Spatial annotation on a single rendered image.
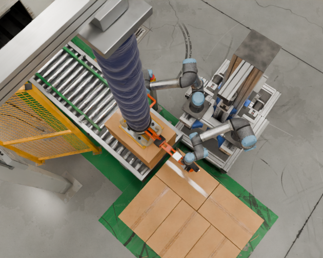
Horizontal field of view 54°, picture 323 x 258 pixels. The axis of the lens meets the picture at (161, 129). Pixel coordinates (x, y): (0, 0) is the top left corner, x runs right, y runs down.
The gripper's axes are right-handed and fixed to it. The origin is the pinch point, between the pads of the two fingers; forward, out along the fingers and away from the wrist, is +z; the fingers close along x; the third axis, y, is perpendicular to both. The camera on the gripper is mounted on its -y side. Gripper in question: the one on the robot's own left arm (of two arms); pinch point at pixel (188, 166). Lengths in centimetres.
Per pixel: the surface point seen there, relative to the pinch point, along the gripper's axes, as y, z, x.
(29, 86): 109, -89, 46
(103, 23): 53, -172, 10
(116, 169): 73, 121, 44
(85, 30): 60, -167, 15
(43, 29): 59, -184, 30
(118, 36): 47, -167, 8
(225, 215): -59, 66, 2
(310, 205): -136, 119, -85
